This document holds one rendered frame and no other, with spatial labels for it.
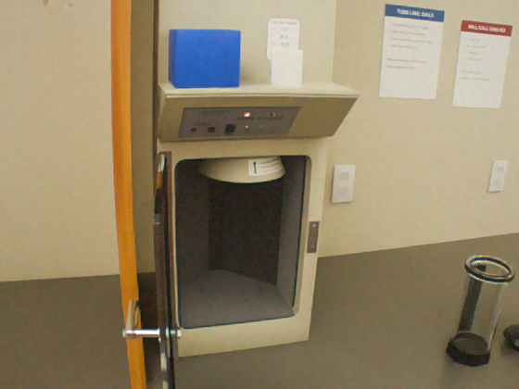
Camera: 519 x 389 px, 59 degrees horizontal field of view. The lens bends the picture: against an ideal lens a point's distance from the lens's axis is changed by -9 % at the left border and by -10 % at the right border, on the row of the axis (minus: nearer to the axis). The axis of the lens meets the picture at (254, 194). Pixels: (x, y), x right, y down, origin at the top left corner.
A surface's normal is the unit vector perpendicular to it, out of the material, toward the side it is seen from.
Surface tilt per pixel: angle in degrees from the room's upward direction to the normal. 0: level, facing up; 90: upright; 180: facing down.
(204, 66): 90
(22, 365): 0
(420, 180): 90
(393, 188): 90
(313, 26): 90
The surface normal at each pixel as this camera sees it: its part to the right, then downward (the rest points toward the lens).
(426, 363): 0.04, -0.94
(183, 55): 0.28, 0.32
